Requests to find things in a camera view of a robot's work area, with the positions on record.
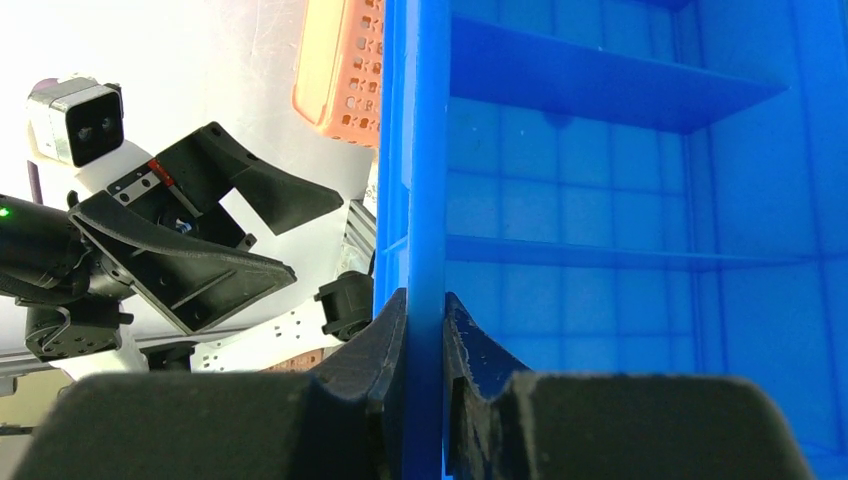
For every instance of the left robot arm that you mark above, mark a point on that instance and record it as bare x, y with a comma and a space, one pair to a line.
123, 280

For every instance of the pink plastic basket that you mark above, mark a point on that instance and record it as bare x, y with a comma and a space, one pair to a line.
338, 84

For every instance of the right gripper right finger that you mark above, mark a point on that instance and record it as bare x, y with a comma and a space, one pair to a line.
507, 421

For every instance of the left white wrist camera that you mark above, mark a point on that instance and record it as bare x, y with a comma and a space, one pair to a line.
75, 121

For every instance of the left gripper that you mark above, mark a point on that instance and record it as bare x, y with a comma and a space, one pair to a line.
163, 225

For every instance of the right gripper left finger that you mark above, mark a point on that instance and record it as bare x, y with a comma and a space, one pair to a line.
343, 419

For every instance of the blue divided plastic tray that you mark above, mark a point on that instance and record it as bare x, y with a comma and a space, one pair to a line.
622, 186

